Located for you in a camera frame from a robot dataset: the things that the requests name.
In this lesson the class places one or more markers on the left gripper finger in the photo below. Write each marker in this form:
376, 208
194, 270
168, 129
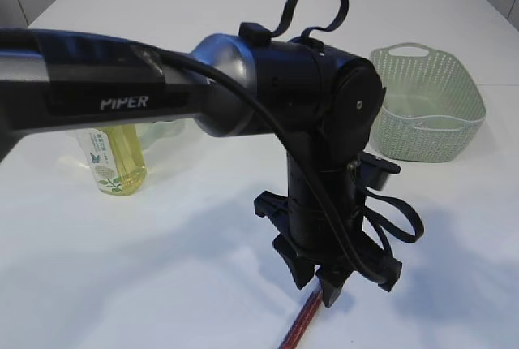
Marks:
332, 281

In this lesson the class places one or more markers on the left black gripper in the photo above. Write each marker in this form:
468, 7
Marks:
324, 101

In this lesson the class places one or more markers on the red glitter pen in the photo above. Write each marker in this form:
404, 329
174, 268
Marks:
302, 320

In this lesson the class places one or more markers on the clear plastic sheet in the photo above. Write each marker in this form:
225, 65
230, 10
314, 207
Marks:
424, 122

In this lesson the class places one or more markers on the green tea bottle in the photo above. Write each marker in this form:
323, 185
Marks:
115, 158

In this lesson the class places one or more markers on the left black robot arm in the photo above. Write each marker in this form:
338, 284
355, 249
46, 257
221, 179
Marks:
56, 80

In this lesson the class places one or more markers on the green woven plastic basket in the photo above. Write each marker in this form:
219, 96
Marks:
432, 108

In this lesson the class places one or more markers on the green wavy plastic plate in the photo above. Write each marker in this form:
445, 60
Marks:
150, 133

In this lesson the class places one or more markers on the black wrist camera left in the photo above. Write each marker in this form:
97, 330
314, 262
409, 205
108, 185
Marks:
375, 171

